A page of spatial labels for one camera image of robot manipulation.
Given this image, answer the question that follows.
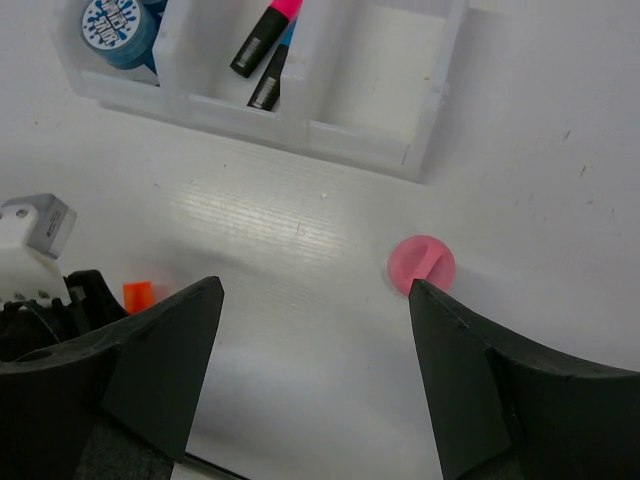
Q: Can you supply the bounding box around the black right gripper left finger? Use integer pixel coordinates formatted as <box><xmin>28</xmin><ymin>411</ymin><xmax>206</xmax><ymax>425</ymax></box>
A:
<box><xmin>1</xmin><ymin>276</ymin><xmax>224</xmax><ymax>479</ymax></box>

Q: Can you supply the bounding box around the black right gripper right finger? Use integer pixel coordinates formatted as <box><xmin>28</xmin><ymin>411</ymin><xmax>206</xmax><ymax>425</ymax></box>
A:
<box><xmin>409</xmin><ymin>280</ymin><xmax>639</xmax><ymax>479</ymax></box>

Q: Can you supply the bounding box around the orange highlighter marker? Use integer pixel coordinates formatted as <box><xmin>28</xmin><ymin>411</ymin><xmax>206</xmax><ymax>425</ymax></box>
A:
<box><xmin>123</xmin><ymin>281</ymin><xmax>155</xmax><ymax>315</ymax></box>

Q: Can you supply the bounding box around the pink-lidded toothpick jar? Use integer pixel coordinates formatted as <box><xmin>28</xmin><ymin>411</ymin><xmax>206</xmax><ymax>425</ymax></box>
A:
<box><xmin>387</xmin><ymin>235</ymin><xmax>456</xmax><ymax>296</ymax></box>

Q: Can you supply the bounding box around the blue highlighter marker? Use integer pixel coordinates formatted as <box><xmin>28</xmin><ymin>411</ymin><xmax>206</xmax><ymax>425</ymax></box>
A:
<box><xmin>247</xmin><ymin>20</ymin><xmax>297</xmax><ymax>111</ymax></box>

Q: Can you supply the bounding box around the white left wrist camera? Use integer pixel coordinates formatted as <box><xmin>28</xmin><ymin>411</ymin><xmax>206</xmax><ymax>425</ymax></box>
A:
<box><xmin>0</xmin><ymin>193</ymin><xmax>77</xmax><ymax>306</ymax></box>

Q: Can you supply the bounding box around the white three-compartment foam tray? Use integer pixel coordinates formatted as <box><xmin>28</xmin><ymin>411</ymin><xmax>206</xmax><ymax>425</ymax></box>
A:
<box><xmin>50</xmin><ymin>1</ymin><xmax>469</xmax><ymax>181</ymax></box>

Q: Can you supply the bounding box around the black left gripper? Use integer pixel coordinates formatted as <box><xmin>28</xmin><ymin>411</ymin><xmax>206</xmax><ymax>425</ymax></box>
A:
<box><xmin>1</xmin><ymin>270</ymin><xmax>128</xmax><ymax>362</ymax></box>

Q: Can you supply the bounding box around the pink highlighter marker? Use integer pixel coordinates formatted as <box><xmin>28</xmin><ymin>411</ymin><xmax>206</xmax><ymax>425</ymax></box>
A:
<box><xmin>230</xmin><ymin>0</ymin><xmax>303</xmax><ymax>78</ymax></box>

